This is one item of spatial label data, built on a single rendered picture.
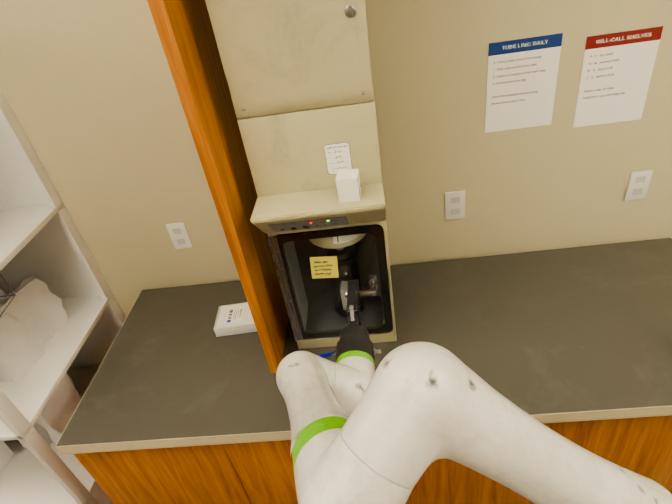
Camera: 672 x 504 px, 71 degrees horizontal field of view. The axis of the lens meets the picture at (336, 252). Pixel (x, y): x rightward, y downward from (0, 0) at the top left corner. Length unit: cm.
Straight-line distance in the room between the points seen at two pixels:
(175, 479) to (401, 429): 124
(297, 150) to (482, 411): 76
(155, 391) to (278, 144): 89
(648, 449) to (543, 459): 104
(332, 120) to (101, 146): 94
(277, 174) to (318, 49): 31
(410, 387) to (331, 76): 73
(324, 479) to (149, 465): 113
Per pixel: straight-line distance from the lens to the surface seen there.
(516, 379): 145
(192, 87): 106
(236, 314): 170
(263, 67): 110
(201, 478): 171
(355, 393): 102
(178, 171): 175
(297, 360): 99
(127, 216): 192
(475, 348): 151
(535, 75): 164
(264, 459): 156
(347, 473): 60
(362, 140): 113
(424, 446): 59
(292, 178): 118
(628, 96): 178
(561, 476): 71
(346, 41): 107
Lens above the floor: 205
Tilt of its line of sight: 35 degrees down
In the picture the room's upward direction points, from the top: 10 degrees counter-clockwise
